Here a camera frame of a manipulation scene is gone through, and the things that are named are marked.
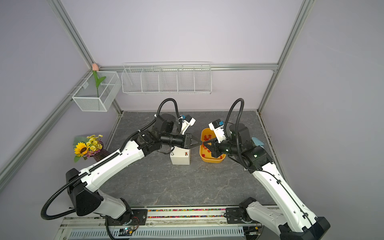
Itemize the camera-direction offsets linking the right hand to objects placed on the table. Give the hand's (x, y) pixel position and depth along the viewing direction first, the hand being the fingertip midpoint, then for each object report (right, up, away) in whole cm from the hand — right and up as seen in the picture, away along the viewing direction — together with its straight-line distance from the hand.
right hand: (204, 142), depth 68 cm
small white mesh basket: (-60, +22, +10) cm, 64 cm away
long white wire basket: (-8, +42, +37) cm, 57 cm away
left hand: (-1, -1, -3) cm, 3 cm away
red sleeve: (-10, -8, +17) cm, 21 cm away
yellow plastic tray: (+2, -12, +28) cm, 31 cm away
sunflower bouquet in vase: (-57, -3, +4) cm, 57 cm away
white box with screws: (-13, -10, +17) cm, 23 cm away
